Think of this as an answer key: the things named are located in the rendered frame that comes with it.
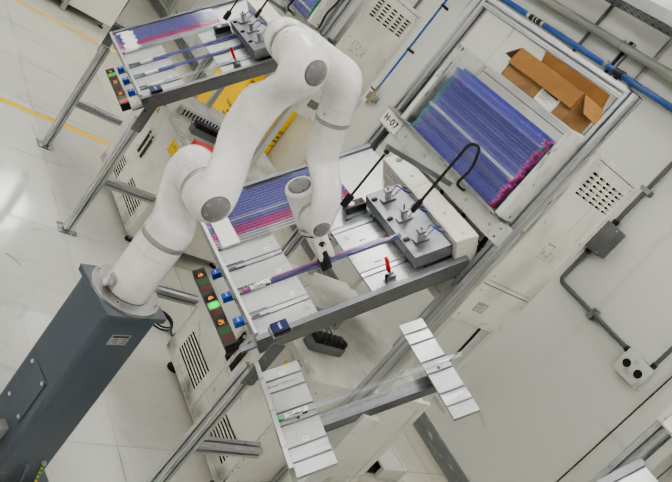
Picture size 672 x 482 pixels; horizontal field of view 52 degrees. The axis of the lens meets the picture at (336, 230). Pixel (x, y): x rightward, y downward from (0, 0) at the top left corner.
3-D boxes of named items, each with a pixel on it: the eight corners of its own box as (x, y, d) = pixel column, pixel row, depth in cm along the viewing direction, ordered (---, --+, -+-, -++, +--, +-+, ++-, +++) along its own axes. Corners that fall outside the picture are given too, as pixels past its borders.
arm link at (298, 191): (331, 223, 188) (318, 204, 194) (321, 189, 178) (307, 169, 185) (303, 237, 187) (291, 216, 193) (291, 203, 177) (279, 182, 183)
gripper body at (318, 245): (331, 229, 189) (339, 256, 197) (316, 208, 196) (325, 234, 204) (307, 241, 188) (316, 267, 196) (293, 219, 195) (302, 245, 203)
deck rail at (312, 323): (259, 354, 201) (256, 340, 197) (257, 349, 203) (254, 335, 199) (468, 272, 221) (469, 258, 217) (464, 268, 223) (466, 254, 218)
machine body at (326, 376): (206, 502, 239) (313, 380, 222) (157, 355, 287) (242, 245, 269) (333, 505, 283) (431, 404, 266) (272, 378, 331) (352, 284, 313)
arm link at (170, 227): (148, 247, 164) (203, 170, 157) (130, 202, 177) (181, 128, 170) (189, 260, 173) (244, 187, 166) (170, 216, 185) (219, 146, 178)
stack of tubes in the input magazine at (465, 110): (491, 207, 211) (552, 138, 204) (409, 124, 246) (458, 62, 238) (511, 219, 220) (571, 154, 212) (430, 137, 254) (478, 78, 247)
